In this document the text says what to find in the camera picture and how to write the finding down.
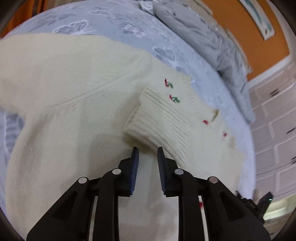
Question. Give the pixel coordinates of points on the grey butterfly pattern bedspread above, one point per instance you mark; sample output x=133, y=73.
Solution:
x=125, y=22

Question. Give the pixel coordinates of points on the cream knit cardigan red buttons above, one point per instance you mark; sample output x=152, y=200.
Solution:
x=86, y=102

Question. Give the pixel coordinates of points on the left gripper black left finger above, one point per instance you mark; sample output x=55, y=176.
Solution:
x=88, y=210

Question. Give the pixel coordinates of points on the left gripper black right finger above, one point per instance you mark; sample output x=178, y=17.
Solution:
x=208, y=210

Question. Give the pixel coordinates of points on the framed wall picture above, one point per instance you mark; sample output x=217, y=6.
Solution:
x=259, y=17

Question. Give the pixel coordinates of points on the grey quilted duvet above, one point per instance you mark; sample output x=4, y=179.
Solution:
x=215, y=47

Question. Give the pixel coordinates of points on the orange curtain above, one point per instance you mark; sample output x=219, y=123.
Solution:
x=14, y=13

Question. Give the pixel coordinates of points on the white panelled wardrobe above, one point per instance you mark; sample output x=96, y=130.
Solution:
x=273, y=102

